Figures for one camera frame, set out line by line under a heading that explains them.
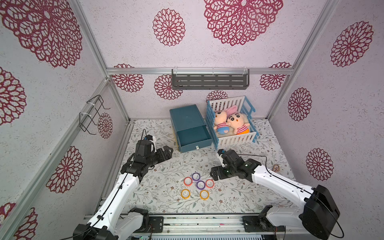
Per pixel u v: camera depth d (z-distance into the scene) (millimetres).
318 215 399
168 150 710
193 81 989
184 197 832
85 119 729
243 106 1123
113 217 408
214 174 731
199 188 855
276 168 944
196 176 900
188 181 880
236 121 999
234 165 624
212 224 754
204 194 834
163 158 687
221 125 1012
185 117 920
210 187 857
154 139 732
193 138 904
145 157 592
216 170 727
